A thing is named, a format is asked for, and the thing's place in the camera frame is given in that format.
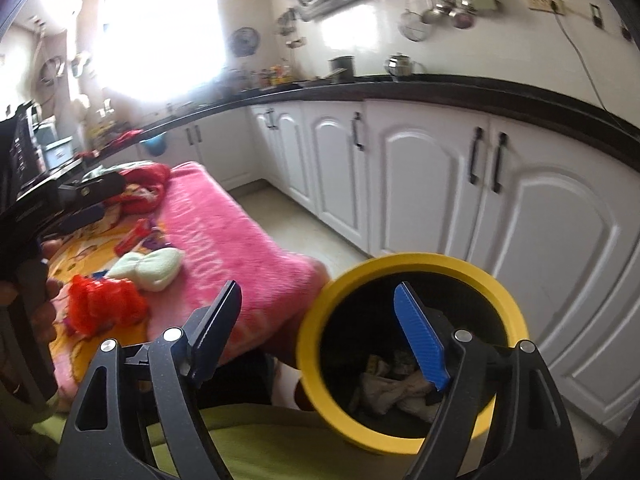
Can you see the black pot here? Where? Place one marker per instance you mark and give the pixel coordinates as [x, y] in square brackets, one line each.
[342, 67]

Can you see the black countertop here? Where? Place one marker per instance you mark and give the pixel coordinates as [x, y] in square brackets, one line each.
[450, 87]

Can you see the clothes inside bin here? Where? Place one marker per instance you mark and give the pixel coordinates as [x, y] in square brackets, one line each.
[400, 395]

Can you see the round wall fan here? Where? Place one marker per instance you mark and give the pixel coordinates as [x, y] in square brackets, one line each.
[245, 41]

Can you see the steel kettle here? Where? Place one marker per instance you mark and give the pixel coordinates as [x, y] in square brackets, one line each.
[399, 66]

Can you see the white power strip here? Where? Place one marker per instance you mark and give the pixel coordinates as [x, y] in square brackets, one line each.
[545, 4]

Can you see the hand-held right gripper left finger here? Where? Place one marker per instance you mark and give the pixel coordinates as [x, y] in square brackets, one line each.
[220, 325]

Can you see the group of spice bottles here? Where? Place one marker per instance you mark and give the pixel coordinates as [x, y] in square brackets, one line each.
[275, 75]

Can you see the person's left hand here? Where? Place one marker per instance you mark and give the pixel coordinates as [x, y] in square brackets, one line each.
[54, 305]

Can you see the wall utensil rack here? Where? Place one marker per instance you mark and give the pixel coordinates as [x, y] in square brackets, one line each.
[290, 27]

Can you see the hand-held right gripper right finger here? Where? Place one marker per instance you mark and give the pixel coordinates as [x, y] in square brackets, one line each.
[420, 340]

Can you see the pink printed blanket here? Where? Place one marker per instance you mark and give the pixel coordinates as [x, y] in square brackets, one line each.
[225, 240]

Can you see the pale blue box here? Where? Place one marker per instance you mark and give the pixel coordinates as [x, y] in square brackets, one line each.
[59, 147]

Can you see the pale green wad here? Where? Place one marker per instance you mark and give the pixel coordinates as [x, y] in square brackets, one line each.
[150, 267]

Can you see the bright window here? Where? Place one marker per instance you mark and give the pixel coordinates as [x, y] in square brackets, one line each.
[160, 35]

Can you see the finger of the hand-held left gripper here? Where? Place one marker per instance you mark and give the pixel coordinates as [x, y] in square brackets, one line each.
[80, 218]
[100, 186]

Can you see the blue plastic bowl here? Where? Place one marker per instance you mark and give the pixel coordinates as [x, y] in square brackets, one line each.
[152, 145]

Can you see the red knitted cloth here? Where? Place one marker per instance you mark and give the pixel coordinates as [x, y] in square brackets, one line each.
[100, 305]

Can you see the white cabinet door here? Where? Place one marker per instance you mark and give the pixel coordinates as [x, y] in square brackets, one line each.
[222, 145]
[295, 155]
[335, 170]
[425, 185]
[560, 270]
[262, 145]

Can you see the yellow round bin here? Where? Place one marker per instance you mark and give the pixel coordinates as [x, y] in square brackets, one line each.
[350, 280]

